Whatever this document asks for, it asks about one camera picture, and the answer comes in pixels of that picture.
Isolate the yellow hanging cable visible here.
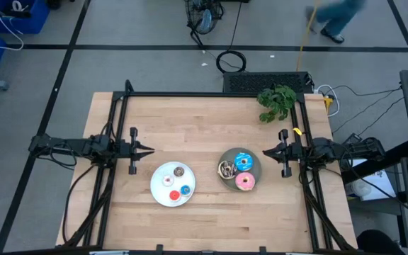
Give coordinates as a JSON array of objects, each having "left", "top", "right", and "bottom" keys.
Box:
[{"left": 295, "top": 0, "right": 322, "bottom": 72}]

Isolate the black perforated computer case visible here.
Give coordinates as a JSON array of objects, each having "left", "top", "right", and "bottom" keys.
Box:
[{"left": 222, "top": 71, "right": 314, "bottom": 94}]

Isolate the large pink frosted donut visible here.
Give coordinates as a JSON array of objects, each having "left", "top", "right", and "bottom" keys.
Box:
[{"left": 234, "top": 171, "right": 256, "bottom": 192}]

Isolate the black desk crossbar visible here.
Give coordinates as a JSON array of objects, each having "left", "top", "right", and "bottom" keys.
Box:
[{"left": 341, "top": 140, "right": 408, "bottom": 185}]

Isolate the coiled black floor cable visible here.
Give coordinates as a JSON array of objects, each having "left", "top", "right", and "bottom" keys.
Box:
[{"left": 215, "top": 50, "right": 247, "bottom": 74}]

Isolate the black floor fan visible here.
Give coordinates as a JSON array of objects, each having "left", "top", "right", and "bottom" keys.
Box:
[{"left": 183, "top": 0, "right": 225, "bottom": 49}]

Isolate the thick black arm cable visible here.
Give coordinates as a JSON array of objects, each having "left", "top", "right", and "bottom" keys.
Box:
[{"left": 61, "top": 164, "right": 97, "bottom": 245}]

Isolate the person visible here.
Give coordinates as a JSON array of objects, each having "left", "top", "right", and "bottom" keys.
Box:
[
  {"left": 305, "top": 0, "right": 368, "bottom": 45},
  {"left": 356, "top": 229, "right": 407, "bottom": 255}
]

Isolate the large chocolate sprinkled donut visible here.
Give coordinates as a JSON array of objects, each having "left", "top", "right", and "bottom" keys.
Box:
[{"left": 217, "top": 159, "right": 239, "bottom": 180}]

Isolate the grey round plate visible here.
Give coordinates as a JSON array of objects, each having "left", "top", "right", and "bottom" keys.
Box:
[{"left": 217, "top": 147, "right": 263, "bottom": 192}]

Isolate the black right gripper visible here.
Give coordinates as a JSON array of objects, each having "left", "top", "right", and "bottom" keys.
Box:
[{"left": 262, "top": 128, "right": 307, "bottom": 179}]

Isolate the green potted plant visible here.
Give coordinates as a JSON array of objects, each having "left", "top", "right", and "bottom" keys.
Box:
[{"left": 256, "top": 84, "right": 298, "bottom": 124}]

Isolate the white round plate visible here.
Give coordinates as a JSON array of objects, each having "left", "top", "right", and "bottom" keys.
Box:
[{"left": 149, "top": 161, "right": 197, "bottom": 208}]

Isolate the thin white cable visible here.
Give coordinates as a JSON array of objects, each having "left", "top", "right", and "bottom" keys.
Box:
[{"left": 0, "top": 0, "right": 25, "bottom": 51}]

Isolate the white looped cable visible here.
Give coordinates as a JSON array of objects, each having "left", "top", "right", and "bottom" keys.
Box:
[{"left": 316, "top": 84, "right": 341, "bottom": 118}]

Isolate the large blue frosted donut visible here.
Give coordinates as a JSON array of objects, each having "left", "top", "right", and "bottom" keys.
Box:
[{"left": 233, "top": 152, "right": 255, "bottom": 173}]

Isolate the black aluminium table frame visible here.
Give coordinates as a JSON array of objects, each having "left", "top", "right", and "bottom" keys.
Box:
[{"left": 55, "top": 79, "right": 359, "bottom": 255}]

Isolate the white paper sheet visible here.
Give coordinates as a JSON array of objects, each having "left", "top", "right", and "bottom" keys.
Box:
[{"left": 345, "top": 158, "right": 398, "bottom": 202}]

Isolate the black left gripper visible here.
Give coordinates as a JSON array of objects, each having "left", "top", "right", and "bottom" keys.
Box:
[{"left": 113, "top": 127, "right": 155, "bottom": 175}]

